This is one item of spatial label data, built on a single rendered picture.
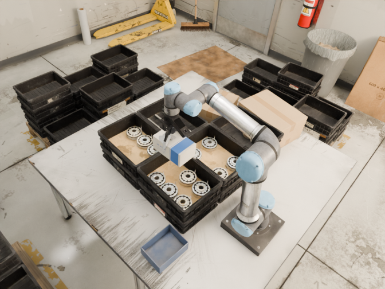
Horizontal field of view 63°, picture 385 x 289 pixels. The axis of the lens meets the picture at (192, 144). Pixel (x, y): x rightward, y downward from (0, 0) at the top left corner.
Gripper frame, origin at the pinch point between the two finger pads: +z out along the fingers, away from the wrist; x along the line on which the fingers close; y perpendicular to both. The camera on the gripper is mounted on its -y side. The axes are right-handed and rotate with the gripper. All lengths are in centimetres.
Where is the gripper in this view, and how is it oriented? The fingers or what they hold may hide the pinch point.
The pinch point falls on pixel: (174, 143)
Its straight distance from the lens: 165.8
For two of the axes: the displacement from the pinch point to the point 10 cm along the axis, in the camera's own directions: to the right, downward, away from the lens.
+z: -0.6, 7.1, 7.0
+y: -7.4, -5.0, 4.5
